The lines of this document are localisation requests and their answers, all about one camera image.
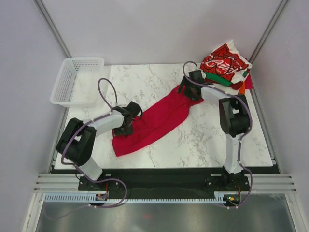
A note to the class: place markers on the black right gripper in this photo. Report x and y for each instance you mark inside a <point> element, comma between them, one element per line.
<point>184,80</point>

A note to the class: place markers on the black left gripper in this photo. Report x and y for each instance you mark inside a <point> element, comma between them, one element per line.
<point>117,132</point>

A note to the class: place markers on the crimson red t shirt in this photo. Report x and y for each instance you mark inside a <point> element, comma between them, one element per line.
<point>156,122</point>

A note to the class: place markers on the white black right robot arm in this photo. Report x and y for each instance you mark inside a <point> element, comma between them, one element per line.
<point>234,115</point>

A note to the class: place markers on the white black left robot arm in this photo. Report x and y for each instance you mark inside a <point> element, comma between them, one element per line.
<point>77,140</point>

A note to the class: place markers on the green folded shirt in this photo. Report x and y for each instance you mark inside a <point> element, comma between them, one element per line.
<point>225,82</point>

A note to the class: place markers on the red white printed shirt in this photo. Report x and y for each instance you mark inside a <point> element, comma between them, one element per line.
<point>227,63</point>

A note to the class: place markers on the dark red folded shirt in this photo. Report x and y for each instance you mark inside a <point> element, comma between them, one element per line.
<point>236,86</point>

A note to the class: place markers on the orange folded shirt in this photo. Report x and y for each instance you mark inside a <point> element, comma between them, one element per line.
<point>242,89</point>

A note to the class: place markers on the white plastic basket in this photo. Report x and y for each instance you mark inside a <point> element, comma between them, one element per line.
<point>76,82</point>

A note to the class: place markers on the magenta folded shirt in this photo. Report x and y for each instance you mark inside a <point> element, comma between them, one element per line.
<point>248,82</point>

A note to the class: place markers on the right aluminium frame post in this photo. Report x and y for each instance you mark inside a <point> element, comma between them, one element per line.
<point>267,32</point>

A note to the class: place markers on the aluminium frame post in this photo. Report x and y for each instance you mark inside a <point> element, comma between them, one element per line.
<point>267,32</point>
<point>52,27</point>

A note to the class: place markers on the white slotted cable duct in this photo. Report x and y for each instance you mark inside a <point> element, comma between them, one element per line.
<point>95,198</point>

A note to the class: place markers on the left aluminium frame post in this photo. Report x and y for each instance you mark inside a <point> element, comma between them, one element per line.
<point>52,27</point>

